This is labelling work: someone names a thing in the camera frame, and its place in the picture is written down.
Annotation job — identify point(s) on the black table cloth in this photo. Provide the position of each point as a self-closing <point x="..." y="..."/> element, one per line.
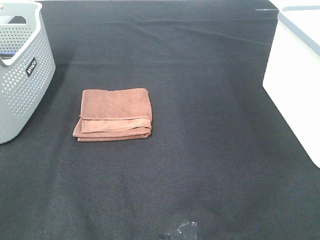
<point x="220" y="154"/>

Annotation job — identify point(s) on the brown towel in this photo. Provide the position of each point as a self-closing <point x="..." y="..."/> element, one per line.
<point x="114" y="115"/>

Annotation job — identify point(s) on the grey perforated plastic basket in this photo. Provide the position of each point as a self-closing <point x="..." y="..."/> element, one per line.
<point x="27" y="65"/>

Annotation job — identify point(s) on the white box with grey rim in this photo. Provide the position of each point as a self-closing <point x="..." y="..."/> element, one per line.
<point x="292" y="75"/>

